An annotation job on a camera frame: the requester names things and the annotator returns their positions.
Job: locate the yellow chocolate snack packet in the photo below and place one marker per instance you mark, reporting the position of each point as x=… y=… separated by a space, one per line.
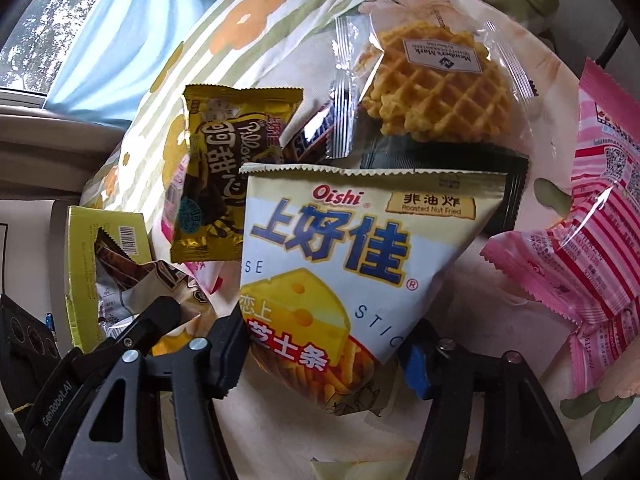
x=215 y=160

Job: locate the white cheese stick snack bag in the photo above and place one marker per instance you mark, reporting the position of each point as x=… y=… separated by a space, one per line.
x=340 y=240

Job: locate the brown foil packet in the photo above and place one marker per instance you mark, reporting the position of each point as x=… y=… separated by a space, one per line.
x=115 y=260

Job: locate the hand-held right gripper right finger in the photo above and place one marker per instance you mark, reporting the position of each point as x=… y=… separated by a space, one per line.
x=416 y=367

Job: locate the yellow-green cardboard box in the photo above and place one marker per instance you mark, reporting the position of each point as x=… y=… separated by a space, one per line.
x=80 y=270

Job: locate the window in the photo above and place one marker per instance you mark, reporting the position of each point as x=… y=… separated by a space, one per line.
x=45 y=30

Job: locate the brown chocolate bar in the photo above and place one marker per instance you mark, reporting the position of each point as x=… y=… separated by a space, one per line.
x=307 y=135

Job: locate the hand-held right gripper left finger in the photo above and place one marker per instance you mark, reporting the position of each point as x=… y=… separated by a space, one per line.
x=227 y=355

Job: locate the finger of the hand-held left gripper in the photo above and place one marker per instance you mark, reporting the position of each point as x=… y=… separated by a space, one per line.
x=150 y=317

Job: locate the beige window sill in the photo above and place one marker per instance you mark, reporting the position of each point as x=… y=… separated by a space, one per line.
x=50 y=135

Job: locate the striped flower blanket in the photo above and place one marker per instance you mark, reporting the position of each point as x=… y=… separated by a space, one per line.
x=240 y=35

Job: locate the light blue curtain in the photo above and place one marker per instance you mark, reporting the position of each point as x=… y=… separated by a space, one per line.
x=140 y=20

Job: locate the dark green packet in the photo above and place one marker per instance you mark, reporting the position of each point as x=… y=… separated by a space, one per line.
x=425 y=157

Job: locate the beige snack packet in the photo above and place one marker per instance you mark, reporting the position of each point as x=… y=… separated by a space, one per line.
x=170 y=285

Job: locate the silver packet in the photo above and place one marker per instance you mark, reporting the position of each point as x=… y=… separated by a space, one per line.
x=112 y=305

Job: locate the clear waffle packet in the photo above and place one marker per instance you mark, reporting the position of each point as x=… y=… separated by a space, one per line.
x=440 y=85

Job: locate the pink striped snack bag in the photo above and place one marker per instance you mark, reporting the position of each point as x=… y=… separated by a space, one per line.
x=610 y=185

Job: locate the small pink packet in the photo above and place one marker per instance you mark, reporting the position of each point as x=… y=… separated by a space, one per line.
x=530 y=265
x=605 y=350

